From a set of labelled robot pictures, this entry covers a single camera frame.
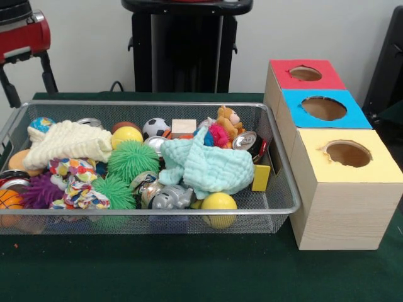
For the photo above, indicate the colourful patterned cloth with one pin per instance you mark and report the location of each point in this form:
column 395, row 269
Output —
column 78, row 188

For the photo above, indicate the mint muslin cloth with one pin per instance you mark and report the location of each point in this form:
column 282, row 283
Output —
column 214, row 166

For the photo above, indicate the shallow mesh bin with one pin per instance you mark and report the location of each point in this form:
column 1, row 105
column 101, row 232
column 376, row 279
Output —
column 157, row 225

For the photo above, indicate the green spiky rubber ball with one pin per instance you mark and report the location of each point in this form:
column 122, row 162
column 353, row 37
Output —
column 115, row 193
column 133, row 160

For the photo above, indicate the black stand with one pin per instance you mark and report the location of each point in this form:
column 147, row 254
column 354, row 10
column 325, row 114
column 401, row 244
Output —
column 387, row 63

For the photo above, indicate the smooth yellow ball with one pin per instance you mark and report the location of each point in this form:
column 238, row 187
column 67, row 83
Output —
column 218, row 204

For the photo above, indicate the yellow tennis ball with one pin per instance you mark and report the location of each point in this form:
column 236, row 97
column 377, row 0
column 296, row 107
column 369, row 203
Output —
column 126, row 136

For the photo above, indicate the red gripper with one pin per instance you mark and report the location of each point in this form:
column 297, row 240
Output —
column 22, row 41

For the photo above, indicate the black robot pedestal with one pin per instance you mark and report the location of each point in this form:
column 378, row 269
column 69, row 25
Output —
column 189, row 47

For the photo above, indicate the purple spiky rubber ball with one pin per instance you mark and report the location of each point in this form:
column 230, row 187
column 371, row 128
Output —
column 39, row 192

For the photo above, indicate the small orange basketball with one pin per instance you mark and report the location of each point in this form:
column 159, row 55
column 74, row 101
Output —
column 11, row 199

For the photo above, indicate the small soccer ball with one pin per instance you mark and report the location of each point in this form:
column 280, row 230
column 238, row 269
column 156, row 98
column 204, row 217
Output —
column 154, row 127

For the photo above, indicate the wooden box with three holes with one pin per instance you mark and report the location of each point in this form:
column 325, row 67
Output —
column 346, row 214

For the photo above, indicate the dark green table cloth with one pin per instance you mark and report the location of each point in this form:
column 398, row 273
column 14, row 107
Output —
column 395, row 113
column 189, row 270

